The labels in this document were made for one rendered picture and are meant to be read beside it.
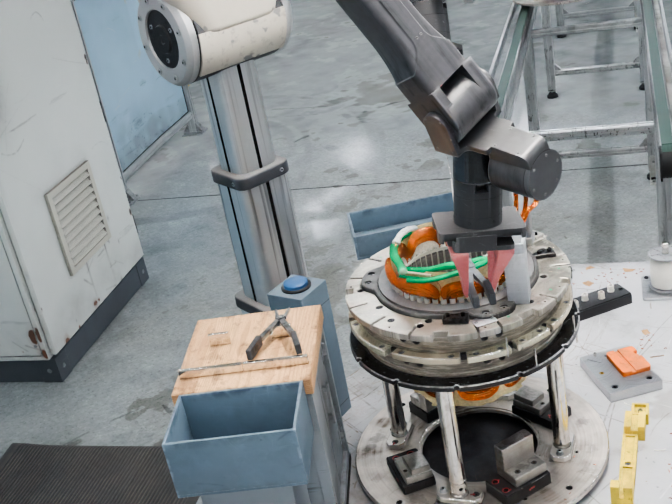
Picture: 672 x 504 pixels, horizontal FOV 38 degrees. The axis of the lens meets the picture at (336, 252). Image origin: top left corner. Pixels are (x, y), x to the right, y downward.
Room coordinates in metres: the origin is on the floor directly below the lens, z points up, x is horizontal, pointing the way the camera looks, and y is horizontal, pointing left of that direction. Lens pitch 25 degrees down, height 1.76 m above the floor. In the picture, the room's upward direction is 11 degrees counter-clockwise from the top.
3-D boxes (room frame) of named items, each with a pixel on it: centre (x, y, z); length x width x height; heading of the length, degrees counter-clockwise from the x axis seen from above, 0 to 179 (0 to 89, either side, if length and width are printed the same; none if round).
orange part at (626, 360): (1.38, -0.45, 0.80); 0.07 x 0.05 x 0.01; 6
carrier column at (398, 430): (1.30, -0.04, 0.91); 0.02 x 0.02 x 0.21
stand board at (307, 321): (1.21, 0.14, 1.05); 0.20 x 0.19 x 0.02; 172
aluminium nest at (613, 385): (1.37, -0.43, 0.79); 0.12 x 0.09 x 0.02; 6
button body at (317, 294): (1.43, 0.07, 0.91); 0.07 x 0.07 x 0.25; 51
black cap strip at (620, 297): (1.60, -0.45, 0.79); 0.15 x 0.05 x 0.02; 104
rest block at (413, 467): (1.19, -0.05, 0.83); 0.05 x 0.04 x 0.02; 12
